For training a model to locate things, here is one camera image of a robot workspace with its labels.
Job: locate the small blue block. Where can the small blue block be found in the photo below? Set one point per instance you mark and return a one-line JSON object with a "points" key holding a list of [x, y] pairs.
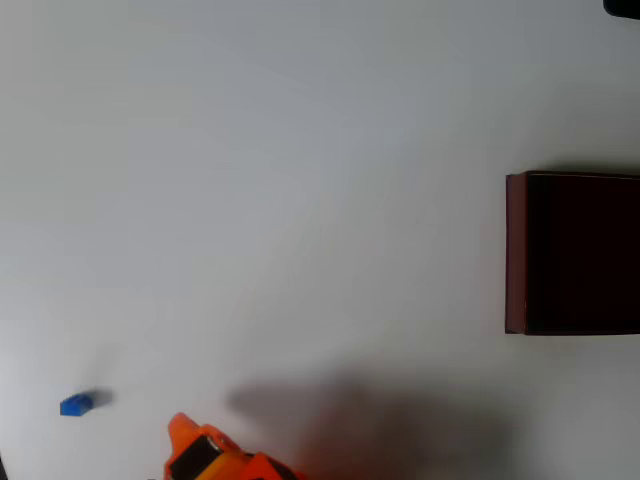
{"points": [[75, 405]]}

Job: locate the black object at image corner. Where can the black object at image corner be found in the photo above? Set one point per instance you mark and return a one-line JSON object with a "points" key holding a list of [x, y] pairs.
{"points": [[624, 7]]}

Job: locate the dark red box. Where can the dark red box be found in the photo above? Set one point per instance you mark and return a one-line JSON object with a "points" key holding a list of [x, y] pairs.
{"points": [[580, 255]]}

